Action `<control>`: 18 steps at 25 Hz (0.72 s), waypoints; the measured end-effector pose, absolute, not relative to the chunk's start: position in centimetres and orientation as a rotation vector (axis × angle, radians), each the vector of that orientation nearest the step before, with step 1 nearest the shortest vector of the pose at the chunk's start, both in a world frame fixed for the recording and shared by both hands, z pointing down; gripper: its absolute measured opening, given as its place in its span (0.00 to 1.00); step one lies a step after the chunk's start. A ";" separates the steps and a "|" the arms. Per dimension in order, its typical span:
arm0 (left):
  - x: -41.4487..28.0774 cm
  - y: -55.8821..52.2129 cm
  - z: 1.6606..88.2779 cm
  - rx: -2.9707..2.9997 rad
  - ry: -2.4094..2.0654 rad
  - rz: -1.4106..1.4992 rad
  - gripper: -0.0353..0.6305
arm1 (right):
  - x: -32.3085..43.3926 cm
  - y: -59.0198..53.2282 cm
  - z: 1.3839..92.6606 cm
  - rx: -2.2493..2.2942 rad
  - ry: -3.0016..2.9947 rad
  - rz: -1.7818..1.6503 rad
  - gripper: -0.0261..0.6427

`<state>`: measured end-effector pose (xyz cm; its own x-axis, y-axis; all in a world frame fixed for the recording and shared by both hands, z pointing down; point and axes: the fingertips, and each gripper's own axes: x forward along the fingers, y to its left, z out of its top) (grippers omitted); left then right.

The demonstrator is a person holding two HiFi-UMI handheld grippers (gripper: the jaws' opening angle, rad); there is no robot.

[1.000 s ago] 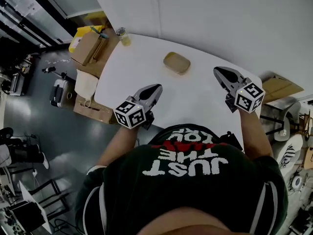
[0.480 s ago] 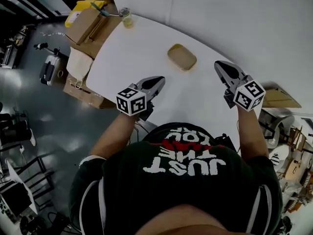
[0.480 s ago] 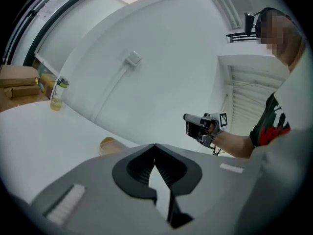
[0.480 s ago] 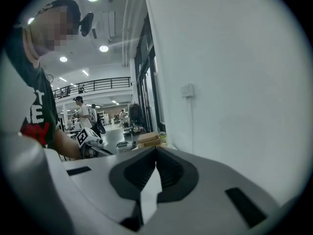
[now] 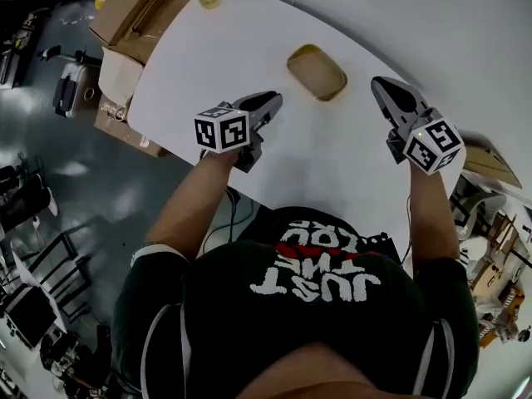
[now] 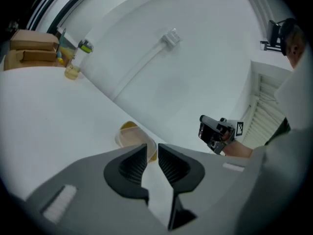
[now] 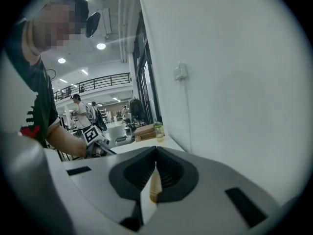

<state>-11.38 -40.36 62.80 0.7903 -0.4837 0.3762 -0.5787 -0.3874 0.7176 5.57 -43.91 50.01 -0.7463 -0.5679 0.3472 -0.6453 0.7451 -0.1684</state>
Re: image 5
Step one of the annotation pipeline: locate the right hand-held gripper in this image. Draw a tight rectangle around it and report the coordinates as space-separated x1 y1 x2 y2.
371 76 466 176

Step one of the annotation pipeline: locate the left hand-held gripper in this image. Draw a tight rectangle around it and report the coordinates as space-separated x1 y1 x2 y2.
194 91 283 174

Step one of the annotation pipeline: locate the tan oval dish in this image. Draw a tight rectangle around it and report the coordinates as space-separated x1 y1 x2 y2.
285 42 349 103

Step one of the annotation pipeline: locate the person's right forearm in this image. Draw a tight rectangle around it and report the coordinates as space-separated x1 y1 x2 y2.
406 166 463 265

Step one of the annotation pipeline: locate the person's left forearm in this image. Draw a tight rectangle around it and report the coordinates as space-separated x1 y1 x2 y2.
145 150 244 261

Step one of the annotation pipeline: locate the grey chair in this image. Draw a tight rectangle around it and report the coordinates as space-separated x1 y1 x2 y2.
448 172 509 240

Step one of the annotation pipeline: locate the open cardboard box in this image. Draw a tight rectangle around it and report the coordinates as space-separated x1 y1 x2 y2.
101 0 197 67

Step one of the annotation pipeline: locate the large taped cardboard box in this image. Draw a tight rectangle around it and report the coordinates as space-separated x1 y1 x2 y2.
93 92 172 158

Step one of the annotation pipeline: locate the white paper bag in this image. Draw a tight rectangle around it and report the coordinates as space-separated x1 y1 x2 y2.
98 47 146 108

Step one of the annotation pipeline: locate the black pouch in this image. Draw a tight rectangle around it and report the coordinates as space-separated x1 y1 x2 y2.
364 231 403 266

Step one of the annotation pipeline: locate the flat cardboard box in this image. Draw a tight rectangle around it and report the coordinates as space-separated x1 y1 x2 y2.
89 0 167 45

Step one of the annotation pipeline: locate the grey hard-shell suitcase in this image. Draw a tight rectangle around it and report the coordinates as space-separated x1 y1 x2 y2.
52 60 104 119

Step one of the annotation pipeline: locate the wooden trolley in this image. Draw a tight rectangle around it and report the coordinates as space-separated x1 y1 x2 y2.
465 212 532 351

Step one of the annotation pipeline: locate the person's dark printed t-shirt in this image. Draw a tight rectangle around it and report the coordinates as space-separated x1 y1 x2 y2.
110 205 481 399

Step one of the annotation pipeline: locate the person's neck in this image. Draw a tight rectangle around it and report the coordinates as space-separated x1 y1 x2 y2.
239 342 423 399

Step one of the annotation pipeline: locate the grey laptop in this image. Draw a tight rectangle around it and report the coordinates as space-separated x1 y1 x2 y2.
2 284 58 351

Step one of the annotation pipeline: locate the black cable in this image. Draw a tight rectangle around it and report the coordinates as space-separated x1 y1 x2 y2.
202 187 255 259

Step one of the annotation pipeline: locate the black frame table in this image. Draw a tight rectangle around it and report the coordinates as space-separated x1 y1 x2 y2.
10 230 93 328

